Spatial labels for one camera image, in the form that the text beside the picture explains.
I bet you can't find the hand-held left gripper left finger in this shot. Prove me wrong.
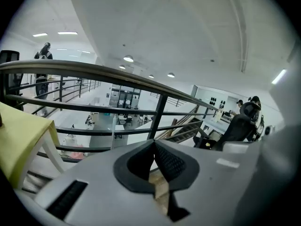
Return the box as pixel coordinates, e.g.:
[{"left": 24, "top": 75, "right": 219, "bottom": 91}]
[{"left": 14, "top": 139, "right": 174, "bottom": 226}]

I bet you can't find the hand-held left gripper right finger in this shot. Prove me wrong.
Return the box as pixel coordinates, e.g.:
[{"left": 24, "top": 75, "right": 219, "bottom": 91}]
[{"left": 154, "top": 139, "right": 261, "bottom": 226}]

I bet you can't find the wooden staircase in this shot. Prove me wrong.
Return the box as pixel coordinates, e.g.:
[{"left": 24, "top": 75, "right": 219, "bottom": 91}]
[{"left": 156, "top": 104, "right": 214, "bottom": 144}]

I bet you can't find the black high-back office chair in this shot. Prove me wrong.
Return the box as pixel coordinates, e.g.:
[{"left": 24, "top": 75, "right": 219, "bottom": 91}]
[{"left": 192, "top": 102, "right": 263, "bottom": 151}]

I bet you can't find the yellow tablecloth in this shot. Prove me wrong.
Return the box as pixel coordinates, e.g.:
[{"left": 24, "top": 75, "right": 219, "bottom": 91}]
[{"left": 0, "top": 101, "right": 61, "bottom": 189}]

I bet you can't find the black metal railing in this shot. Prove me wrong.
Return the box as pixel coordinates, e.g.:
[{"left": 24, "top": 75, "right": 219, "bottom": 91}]
[{"left": 0, "top": 59, "right": 219, "bottom": 164}]

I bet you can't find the white ceiling conduit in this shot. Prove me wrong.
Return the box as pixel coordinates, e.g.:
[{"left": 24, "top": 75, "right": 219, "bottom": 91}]
[{"left": 222, "top": 0, "right": 249, "bottom": 73}]

